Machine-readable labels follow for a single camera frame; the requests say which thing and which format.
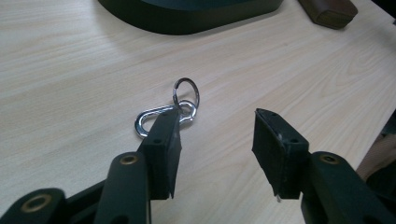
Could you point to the black key rack with tray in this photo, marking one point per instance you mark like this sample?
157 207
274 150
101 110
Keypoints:
186 18

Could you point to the brown leather wallet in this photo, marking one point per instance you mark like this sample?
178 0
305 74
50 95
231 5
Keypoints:
330 12

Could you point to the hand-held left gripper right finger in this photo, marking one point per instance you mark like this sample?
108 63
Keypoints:
277 155

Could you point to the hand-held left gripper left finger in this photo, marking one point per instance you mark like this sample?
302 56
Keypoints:
162 146

